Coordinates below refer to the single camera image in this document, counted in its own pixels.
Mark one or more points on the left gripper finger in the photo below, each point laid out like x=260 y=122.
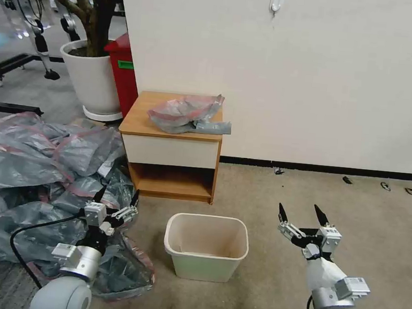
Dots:
x=126 y=212
x=99 y=196

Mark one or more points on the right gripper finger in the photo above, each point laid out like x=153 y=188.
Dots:
x=286 y=226
x=321 y=216

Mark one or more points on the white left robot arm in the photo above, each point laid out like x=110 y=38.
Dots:
x=64 y=293

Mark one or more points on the beige plastic trash can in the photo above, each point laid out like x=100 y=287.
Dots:
x=185 y=264

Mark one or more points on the pile of grey garbage bags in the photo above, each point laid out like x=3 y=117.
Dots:
x=21 y=160

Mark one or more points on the grey garbage bag red-edged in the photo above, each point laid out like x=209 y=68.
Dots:
x=180 y=114

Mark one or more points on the small black floor scrap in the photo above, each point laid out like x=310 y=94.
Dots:
x=385 y=186
x=278 y=171
x=411 y=191
x=347 y=180

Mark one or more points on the black baseboard strip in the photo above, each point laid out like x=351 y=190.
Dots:
x=334 y=170

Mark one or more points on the wooden nightstand with white drawer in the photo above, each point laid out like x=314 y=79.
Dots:
x=170 y=151

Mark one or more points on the white plant pot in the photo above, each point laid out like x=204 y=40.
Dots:
x=90 y=79

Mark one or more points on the red bin with green label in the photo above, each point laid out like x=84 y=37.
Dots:
x=124 y=79

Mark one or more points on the black flat floor bar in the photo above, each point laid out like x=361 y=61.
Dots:
x=11 y=108

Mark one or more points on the background robot with black joints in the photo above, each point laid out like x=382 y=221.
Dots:
x=42 y=44

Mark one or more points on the brown tree trunk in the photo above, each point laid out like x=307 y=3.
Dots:
x=97 y=18

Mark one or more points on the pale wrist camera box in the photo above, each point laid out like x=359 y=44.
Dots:
x=95 y=214
x=330 y=237

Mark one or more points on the black metal stand frame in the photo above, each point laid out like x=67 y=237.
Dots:
x=8 y=65

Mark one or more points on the white wall hook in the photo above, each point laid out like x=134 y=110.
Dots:
x=277 y=2

